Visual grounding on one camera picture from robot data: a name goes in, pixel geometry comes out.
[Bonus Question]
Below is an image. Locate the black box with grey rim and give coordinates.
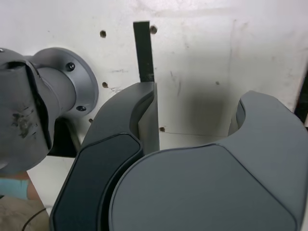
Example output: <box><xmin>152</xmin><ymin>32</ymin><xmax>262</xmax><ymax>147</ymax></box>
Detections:
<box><xmin>49</xmin><ymin>119</ymin><xmax>82</xmax><ymax>157</ymax></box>

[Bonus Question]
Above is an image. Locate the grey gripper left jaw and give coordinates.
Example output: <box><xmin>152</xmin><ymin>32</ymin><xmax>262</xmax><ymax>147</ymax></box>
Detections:
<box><xmin>49</xmin><ymin>81</ymin><xmax>160</xmax><ymax>231</ymax></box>

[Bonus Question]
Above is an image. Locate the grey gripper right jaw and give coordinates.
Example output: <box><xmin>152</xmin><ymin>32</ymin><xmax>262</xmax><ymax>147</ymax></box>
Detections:
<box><xmin>108</xmin><ymin>90</ymin><xmax>308</xmax><ymax>231</ymax></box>

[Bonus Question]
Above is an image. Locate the black tape strip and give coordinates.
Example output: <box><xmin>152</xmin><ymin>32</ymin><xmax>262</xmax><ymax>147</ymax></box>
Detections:
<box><xmin>133</xmin><ymin>21</ymin><xmax>154</xmax><ymax>83</ymax></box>

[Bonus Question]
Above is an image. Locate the light blue background object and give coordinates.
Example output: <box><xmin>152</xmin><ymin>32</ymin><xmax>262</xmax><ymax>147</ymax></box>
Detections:
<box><xmin>0</xmin><ymin>177</ymin><xmax>31</xmax><ymax>200</ymax></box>

